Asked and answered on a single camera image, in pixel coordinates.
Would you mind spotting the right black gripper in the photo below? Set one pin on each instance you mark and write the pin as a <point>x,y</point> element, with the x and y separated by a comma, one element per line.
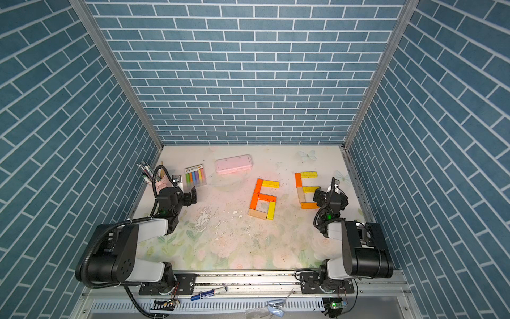
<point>321,195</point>

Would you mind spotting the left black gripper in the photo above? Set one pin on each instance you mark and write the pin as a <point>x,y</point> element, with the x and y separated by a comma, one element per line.
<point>186,197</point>

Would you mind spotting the light orange block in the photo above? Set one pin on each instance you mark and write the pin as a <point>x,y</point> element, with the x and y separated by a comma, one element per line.
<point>309,205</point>

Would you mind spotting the wooden block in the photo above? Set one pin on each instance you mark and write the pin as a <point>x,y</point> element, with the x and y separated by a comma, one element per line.
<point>301,194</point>
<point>257,214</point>

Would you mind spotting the yellow block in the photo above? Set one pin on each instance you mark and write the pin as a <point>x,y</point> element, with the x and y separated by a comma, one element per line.
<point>310,189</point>
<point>272,184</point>
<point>271,210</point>
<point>309,174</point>

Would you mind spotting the orange block low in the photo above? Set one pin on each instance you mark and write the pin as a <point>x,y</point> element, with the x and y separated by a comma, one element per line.
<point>258,186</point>

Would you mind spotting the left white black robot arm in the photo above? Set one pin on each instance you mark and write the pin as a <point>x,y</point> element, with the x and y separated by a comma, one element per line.
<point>110,258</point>

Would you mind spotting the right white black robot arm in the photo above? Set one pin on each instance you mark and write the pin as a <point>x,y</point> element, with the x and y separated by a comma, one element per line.
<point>364,252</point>

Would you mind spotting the colourful marker box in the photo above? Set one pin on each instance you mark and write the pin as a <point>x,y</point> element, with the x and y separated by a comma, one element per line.
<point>195,176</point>

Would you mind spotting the pink pen cup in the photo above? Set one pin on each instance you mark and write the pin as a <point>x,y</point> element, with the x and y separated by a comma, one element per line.
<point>165,182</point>

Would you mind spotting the pens in cup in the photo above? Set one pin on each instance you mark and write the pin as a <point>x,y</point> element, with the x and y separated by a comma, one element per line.
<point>148,172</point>

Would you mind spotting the pink pencil case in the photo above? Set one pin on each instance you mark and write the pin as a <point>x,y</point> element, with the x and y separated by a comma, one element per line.
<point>233,164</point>

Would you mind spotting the green lit circuit board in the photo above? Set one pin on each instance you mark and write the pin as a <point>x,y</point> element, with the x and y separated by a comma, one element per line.
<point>333,306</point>

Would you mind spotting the clear plastic bag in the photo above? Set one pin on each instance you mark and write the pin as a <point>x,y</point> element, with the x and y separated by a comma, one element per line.
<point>273,309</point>

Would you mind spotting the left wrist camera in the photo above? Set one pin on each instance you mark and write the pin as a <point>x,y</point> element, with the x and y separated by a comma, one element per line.
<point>177,182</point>

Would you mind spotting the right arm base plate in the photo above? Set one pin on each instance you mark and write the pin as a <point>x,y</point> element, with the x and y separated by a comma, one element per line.
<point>313,283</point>

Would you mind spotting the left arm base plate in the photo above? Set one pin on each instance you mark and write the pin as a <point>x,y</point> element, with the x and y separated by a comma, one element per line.
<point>177,284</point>

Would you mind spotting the blue screwdriver on rail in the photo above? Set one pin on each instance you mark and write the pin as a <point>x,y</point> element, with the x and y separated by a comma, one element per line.
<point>209,293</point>

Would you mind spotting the aluminium front rail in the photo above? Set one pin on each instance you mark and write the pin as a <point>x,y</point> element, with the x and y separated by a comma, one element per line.
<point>249,290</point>

